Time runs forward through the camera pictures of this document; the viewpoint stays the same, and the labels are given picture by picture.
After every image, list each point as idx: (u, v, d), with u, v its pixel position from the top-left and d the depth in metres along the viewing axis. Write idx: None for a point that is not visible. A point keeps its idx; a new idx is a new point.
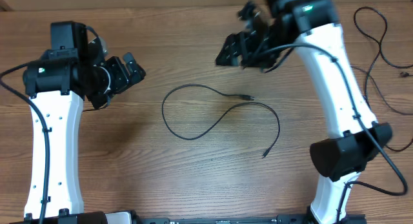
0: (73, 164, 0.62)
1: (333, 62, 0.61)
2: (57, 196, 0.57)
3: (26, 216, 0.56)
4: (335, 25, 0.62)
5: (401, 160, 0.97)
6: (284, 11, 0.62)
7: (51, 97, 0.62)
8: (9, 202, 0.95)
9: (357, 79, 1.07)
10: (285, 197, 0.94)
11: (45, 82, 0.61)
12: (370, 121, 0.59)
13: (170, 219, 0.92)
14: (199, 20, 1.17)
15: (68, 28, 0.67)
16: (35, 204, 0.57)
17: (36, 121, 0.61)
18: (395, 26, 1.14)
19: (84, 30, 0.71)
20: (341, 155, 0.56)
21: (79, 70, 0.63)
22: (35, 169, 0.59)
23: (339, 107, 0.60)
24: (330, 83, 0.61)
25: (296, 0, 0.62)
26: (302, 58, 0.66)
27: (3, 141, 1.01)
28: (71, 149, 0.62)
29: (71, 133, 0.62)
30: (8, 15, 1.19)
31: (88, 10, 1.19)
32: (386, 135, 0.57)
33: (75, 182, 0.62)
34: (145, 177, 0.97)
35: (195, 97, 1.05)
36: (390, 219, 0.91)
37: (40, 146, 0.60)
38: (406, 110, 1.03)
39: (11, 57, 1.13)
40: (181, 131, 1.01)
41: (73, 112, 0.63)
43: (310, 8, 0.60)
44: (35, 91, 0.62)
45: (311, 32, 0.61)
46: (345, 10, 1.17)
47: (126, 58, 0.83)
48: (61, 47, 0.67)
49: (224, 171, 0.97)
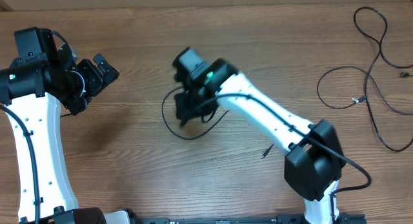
0: (61, 163, 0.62)
1: (249, 99, 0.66)
2: (50, 196, 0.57)
3: (21, 220, 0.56)
4: (237, 75, 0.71)
5: (401, 160, 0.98)
6: (196, 84, 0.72)
7: (28, 101, 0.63)
8: (9, 202, 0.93)
9: (357, 79, 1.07)
10: (284, 197, 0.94)
11: (18, 88, 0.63)
12: (306, 125, 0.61)
13: (170, 219, 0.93)
14: (199, 21, 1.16)
15: (33, 34, 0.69)
16: (29, 208, 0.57)
17: (16, 126, 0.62)
18: (395, 26, 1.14)
19: (50, 35, 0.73)
20: (297, 168, 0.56)
21: (51, 71, 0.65)
22: (23, 174, 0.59)
23: (273, 128, 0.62)
24: (258, 113, 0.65)
25: (200, 71, 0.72)
26: (234, 110, 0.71)
27: (3, 141, 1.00)
28: (56, 148, 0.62)
29: (54, 134, 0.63)
30: (8, 15, 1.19)
31: (88, 10, 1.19)
32: (326, 131, 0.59)
33: (66, 181, 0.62)
34: (145, 177, 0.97)
35: None
36: (390, 219, 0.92)
37: (24, 150, 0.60)
38: (406, 110, 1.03)
39: (12, 57, 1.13)
40: (181, 132, 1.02)
41: (53, 113, 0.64)
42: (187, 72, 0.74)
43: (211, 73, 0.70)
44: (9, 98, 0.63)
45: (221, 89, 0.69)
46: (345, 10, 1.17)
47: (97, 59, 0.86)
48: (30, 53, 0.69)
49: (224, 171, 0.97)
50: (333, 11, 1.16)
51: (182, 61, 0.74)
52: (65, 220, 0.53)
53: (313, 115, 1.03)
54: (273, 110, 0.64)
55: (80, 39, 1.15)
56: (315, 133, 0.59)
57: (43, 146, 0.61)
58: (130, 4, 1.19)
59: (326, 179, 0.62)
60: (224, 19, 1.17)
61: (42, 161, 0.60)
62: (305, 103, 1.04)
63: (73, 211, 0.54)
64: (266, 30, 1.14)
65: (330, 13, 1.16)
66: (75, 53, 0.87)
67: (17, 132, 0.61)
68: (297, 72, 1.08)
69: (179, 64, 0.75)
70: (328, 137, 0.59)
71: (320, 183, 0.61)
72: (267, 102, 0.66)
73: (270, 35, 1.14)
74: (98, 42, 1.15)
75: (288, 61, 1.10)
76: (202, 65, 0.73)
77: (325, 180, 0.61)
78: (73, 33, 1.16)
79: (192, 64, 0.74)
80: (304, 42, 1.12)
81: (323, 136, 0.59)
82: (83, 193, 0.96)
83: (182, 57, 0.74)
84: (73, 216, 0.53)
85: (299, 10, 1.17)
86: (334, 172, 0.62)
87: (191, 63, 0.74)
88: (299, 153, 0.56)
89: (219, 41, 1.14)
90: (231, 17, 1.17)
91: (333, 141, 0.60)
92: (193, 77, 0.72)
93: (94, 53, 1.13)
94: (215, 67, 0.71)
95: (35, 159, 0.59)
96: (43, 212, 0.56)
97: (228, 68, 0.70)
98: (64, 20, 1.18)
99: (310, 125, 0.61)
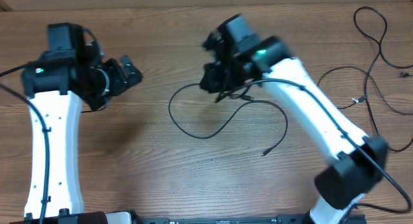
0: (73, 162, 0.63)
1: (301, 90, 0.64)
2: (58, 196, 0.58)
3: (26, 216, 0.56)
4: (292, 59, 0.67)
5: (401, 160, 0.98)
6: (238, 59, 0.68)
7: (51, 96, 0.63)
8: (9, 202, 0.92)
9: (356, 79, 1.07)
10: (284, 197, 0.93)
11: (43, 82, 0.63)
12: (361, 136, 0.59)
13: (170, 219, 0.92)
14: (199, 20, 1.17)
15: (64, 29, 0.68)
16: (35, 204, 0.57)
17: (35, 121, 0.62)
18: (395, 26, 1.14)
19: (81, 31, 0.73)
20: (342, 178, 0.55)
21: (77, 70, 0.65)
22: (35, 170, 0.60)
23: (323, 130, 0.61)
24: (304, 106, 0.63)
25: (250, 48, 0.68)
26: (275, 93, 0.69)
27: (2, 141, 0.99)
28: (70, 146, 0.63)
29: (71, 134, 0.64)
30: (8, 15, 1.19)
31: (88, 10, 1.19)
32: (379, 143, 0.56)
33: (75, 181, 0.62)
34: (145, 177, 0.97)
35: (195, 97, 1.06)
36: (390, 219, 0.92)
37: (40, 146, 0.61)
38: (406, 110, 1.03)
39: (11, 58, 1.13)
40: (186, 130, 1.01)
41: (73, 112, 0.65)
42: (233, 40, 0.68)
43: (264, 51, 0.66)
44: (33, 91, 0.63)
45: (272, 70, 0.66)
46: (346, 10, 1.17)
47: (124, 60, 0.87)
48: (58, 48, 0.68)
49: (224, 171, 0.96)
50: (332, 12, 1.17)
51: (229, 28, 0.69)
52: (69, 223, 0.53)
53: None
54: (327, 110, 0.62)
55: None
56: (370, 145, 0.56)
57: (59, 146, 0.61)
58: (130, 4, 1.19)
59: (362, 192, 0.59)
60: (224, 19, 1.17)
61: (55, 159, 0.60)
62: None
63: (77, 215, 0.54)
64: (267, 29, 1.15)
65: (330, 13, 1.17)
66: (102, 50, 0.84)
67: (37, 126, 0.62)
68: None
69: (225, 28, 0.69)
70: (381, 150, 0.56)
71: (355, 195, 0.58)
72: (321, 98, 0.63)
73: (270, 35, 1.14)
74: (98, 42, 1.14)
75: None
76: (251, 36, 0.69)
77: (361, 193, 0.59)
78: None
79: (241, 35, 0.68)
80: (304, 42, 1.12)
81: (378, 150, 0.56)
82: (83, 193, 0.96)
83: (231, 22, 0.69)
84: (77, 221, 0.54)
85: (299, 10, 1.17)
86: (370, 187, 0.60)
87: (241, 31, 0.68)
88: (345, 162, 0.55)
89: None
90: (231, 17, 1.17)
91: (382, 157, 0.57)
92: (239, 50, 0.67)
93: None
94: (266, 44, 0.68)
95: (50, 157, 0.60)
96: (48, 212, 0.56)
97: (281, 48, 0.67)
98: (65, 21, 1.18)
99: (364, 137, 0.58)
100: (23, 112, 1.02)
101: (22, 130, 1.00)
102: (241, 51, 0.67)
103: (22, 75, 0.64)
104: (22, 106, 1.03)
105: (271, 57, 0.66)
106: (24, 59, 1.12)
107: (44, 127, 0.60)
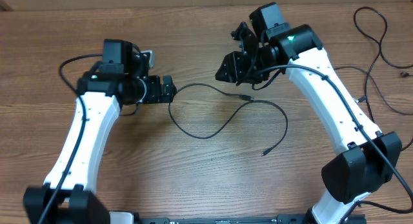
0: (98, 152, 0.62)
1: (324, 80, 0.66)
2: (78, 173, 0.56)
3: (44, 184, 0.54)
4: (320, 48, 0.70)
5: (401, 160, 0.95)
6: (271, 44, 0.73)
7: (99, 97, 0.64)
8: (9, 202, 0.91)
9: (357, 79, 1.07)
10: (285, 197, 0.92)
11: (93, 87, 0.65)
12: (374, 131, 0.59)
13: (170, 219, 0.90)
14: (199, 21, 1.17)
15: (119, 45, 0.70)
16: (57, 175, 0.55)
17: (77, 112, 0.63)
18: (393, 27, 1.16)
19: (130, 48, 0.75)
20: (350, 168, 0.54)
21: (124, 85, 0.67)
22: (64, 150, 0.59)
23: (339, 121, 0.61)
24: (323, 95, 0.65)
25: (281, 33, 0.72)
26: (298, 84, 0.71)
27: (3, 141, 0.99)
28: (99, 141, 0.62)
29: (102, 131, 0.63)
30: (9, 15, 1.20)
31: (89, 10, 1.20)
32: (392, 142, 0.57)
33: (94, 171, 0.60)
34: (145, 177, 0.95)
35: (195, 97, 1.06)
36: (389, 219, 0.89)
37: (75, 132, 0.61)
38: (405, 110, 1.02)
39: (11, 57, 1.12)
40: (188, 130, 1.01)
41: (111, 113, 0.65)
42: (264, 28, 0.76)
43: (292, 37, 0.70)
44: (84, 90, 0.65)
45: (298, 57, 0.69)
46: (345, 10, 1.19)
47: (165, 80, 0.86)
48: (110, 61, 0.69)
49: (224, 171, 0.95)
50: (332, 11, 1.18)
51: (263, 15, 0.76)
52: (79, 201, 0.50)
53: (313, 115, 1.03)
54: (345, 101, 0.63)
55: (80, 39, 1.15)
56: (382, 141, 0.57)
57: (91, 133, 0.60)
58: (130, 5, 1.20)
59: (366, 188, 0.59)
60: (224, 19, 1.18)
61: (84, 143, 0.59)
62: (305, 104, 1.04)
63: (88, 195, 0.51)
64: None
65: (330, 13, 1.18)
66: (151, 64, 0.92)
67: (78, 115, 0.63)
68: None
69: (259, 14, 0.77)
70: (391, 148, 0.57)
71: (359, 188, 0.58)
72: (341, 90, 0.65)
73: None
74: (98, 41, 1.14)
75: None
76: (282, 25, 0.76)
77: (364, 189, 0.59)
78: (74, 33, 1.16)
79: (271, 23, 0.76)
80: None
81: (389, 146, 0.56)
82: None
83: (265, 9, 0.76)
84: (86, 203, 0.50)
85: (299, 10, 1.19)
86: (375, 185, 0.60)
87: (272, 20, 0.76)
88: (357, 153, 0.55)
89: (219, 41, 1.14)
90: (230, 17, 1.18)
91: (392, 155, 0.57)
92: (269, 35, 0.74)
93: (94, 53, 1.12)
94: (297, 31, 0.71)
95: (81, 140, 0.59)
96: (65, 186, 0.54)
97: (311, 37, 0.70)
98: (66, 21, 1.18)
99: (379, 132, 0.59)
100: (24, 112, 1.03)
101: (22, 130, 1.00)
102: (270, 37, 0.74)
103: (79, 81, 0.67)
104: (23, 106, 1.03)
105: (300, 43, 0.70)
106: (23, 59, 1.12)
107: (84, 115, 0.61)
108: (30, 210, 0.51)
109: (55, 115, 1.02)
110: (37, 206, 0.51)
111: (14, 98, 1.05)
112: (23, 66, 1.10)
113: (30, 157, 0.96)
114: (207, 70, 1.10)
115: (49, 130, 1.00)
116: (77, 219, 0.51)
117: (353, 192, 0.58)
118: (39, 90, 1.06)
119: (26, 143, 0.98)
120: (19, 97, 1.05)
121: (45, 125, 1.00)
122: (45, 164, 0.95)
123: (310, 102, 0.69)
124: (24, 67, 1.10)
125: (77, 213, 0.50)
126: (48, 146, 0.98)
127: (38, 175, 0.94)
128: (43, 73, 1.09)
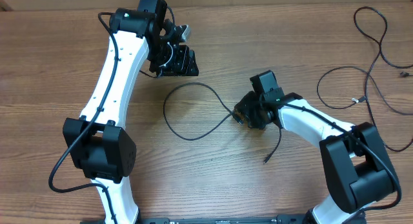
0: (128, 90, 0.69)
1: (303, 111, 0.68)
2: (111, 108, 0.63)
3: (80, 117, 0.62)
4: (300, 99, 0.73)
5: (401, 160, 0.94)
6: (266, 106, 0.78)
7: (130, 37, 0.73)
8: (9, 201, 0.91)
9: (357, 79, 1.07)
10: (285, 197, 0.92)
11: (128, 24, 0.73)
12: (349, 126, 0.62)
13: (170, 219, 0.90)
14: (199, 21, 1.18)
15: None
16: (91, 110, 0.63)
17: (111, 51, 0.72)
18: (394, 26, 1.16)
19: (165, 7, 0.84)
20: (330, 153, 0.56)
21: (155, 25, 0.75)
22: (99, 86, 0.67)
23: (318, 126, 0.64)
24: (308, 119, 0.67)
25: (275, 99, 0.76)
26: (288, 121, 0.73)
27: (3, 141, 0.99)
28: (132, 75, 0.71)
29: (133, 71, 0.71)
30: (8, 15, 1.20)
31: (90, 10, 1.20)
32: (370, 131, 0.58)
33: (124, 106, 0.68)
34: (146, 177, 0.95)
35: (191, 95, 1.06)
36: (390, 219, 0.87)
37: (109, 70, 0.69)
38: (406, 110, 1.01)
39: (10, 57, 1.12)
40: (187, 130, 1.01)
41: (140, 55, 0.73)
42: (261, 91, 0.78)
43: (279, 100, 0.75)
44: (117, 29, 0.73)
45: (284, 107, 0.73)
46: (346, 10, 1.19)
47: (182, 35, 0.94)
48: (145, 10, 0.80)
49: (224, 171, 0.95)
50: (332, 11, 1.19)
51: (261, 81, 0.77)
52: (111, 133, 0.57)
53: None
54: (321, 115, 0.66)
55: (80, 39, 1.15)
56: (358, 131, 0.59)
57: (123, 72, 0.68)
58: (131, 5, 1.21)
59: (372, 191, 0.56)
60: (224, 19, 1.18)
61: (116, 84, 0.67)
62: None
63: (121, 128, 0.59)
64: (267, 30, 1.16)
65: (330, 13, 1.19)
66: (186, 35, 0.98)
67: (111, 51, 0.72)
68: (297, 72, 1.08)
69: (256, 80, 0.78)
70: (372, 138, 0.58)
71: (365, 195, 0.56)
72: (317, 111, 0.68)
73: (270, 35, 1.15)
74: (98, 42, 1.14)
75: (288, 61, 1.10)
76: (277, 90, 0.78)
77: (368, 190, 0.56)
78: (74, 33, 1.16)
79: (268, 86, 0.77)
80: (304, 42, 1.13)
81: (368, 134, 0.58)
82: (84, 192, 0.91)
83: (262, 76, 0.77)
84: (119, 135, 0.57)
85: (298, 10, 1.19)
86: (381, 188, 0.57)
87: (267, 86, 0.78)
88: (335, 141, 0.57)
89: (219, 41, 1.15)
90: (230, 17, 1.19)
91: (377, 146, 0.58)
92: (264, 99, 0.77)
93: (93, 53, 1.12)
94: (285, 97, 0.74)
95: (113, 79, 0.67)
96: (100, 121, 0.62)
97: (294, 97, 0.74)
98: (66, 21, 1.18)
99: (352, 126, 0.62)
100: (24, 112, 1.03)
101: (22, 130, 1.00)
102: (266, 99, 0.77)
103: (111, 17, 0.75)
104: (23, 106, 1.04)
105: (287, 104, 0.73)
106: (23, 59, 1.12)
107: (116, 56, 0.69)
108: (66, 134, 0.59)
109: (55, 115, 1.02)
110: (75, 127, 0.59)
111: (14, 99, 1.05)
112: (23, 67, 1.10)
113: (31, 156, 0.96)
114: (206, 70, 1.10)
115: (50, 130, 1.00)
116: (108, 155, 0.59)
117: (357, 193, 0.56)
118: (39, 91, 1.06)
119: (26, 143, 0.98)
120: (18, 97, 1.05)
121: (45, 125, 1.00)
122: (45, 164, 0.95)
123: (297, 131, 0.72)
124: (24, 67, 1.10)
125: (110, 144, 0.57)
126: (48, 146, 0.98)
127: (39, 175, 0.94)
128: (43, 73, 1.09)
